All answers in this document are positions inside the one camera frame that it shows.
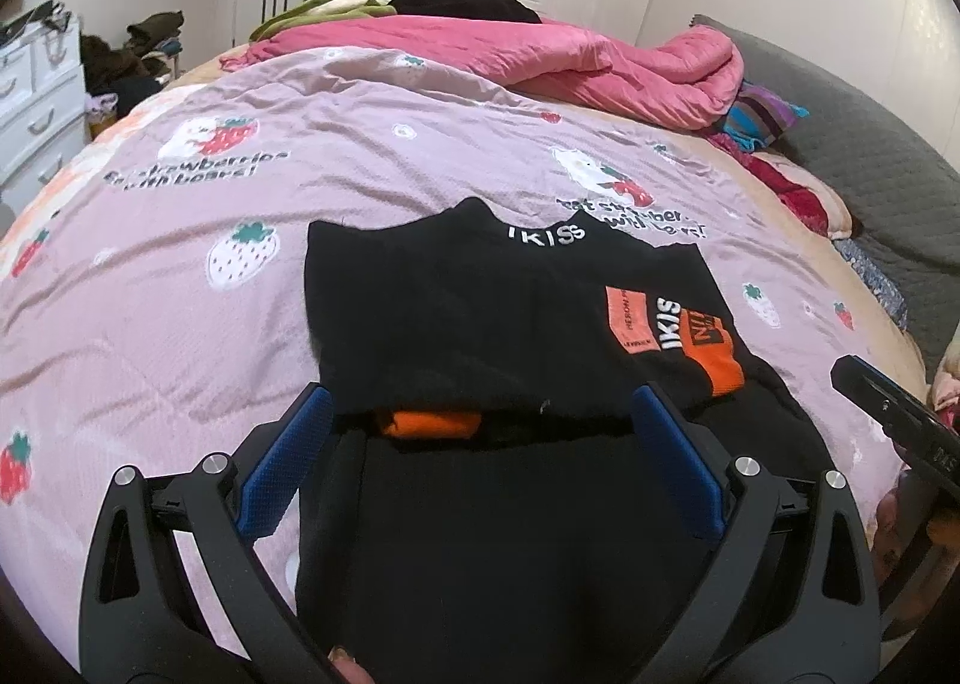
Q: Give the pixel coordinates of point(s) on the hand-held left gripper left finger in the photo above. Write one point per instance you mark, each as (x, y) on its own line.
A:
(289, 466)

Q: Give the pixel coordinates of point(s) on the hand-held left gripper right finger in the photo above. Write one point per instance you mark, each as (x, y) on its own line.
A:
(686, 466)

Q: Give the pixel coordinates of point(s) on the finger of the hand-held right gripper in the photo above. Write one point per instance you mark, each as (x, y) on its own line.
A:
(870, 391)

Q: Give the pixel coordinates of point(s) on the black long-sleeved sweater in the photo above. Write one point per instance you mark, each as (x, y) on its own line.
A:
(465, 301)

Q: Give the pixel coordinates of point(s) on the dark clothes pile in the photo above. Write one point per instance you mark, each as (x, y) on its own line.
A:
(112, 73)

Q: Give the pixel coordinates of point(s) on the person's right hand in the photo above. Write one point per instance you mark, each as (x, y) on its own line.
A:
(896, 526)

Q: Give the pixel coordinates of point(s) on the person's left hand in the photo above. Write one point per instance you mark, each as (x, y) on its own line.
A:
(349, 667)

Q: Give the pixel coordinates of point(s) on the blue floral cloth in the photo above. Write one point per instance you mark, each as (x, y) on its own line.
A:
(874, 286)

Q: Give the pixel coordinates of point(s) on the tan bed sheet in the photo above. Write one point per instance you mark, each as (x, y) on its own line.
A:
(817, 279)

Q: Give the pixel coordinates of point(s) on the cream fleece blanket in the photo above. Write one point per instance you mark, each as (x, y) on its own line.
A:
(838, 219)

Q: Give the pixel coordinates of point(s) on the pink strawberry printed blanket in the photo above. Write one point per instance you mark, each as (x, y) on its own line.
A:
(150, 324)

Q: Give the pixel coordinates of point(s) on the red patterned blanket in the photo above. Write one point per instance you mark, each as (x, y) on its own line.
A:
(795, 193)

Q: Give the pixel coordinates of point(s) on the grey quilted headboard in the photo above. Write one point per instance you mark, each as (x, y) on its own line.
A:
(862, 151)

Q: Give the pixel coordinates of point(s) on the striped pillow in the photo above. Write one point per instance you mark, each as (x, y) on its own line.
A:
(761, 118)

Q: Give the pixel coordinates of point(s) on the white drawer cabinet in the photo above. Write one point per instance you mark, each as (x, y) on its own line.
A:
(37, 121)

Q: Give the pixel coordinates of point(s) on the pink quilt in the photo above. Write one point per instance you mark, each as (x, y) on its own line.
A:
(525, 54)

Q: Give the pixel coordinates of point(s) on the green cloth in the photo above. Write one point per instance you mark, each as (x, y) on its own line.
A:
(322, 16)

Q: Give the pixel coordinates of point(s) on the olive garment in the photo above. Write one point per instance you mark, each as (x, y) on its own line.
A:
(154, 31)

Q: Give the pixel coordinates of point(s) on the black cloth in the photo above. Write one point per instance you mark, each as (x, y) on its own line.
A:
(450, 5)

